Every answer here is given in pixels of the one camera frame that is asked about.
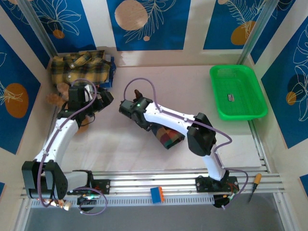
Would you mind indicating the red green plaid shirt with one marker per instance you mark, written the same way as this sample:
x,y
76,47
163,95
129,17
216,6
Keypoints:
x,y
169,138

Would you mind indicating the green plastic basket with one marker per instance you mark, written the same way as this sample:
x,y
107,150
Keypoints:
x,y
240,84

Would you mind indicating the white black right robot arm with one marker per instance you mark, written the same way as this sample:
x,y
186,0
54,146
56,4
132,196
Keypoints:
x,y
168,118

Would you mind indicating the brown teddy bear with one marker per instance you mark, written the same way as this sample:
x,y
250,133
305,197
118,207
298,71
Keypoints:
x,y
61,88

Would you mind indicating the yellow black plaid shirt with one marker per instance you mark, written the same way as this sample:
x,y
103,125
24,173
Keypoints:
x,y
79,67

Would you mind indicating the blue orange toy brick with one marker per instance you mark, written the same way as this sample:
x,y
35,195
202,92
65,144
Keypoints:
x,y
156,195

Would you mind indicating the small printed label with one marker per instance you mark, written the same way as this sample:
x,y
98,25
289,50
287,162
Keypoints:
x,y
231,98

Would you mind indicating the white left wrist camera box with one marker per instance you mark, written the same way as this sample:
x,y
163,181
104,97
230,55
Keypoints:
x,y
88,92

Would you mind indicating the aluminium rail frame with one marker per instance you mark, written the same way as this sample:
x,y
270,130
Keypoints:
x,y
144,184

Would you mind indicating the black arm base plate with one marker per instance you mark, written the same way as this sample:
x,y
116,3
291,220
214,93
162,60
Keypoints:
x,y
202,184
103,186

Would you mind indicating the aluminium corner post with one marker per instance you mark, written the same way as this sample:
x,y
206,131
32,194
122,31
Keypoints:
x,y
36,24
255,33

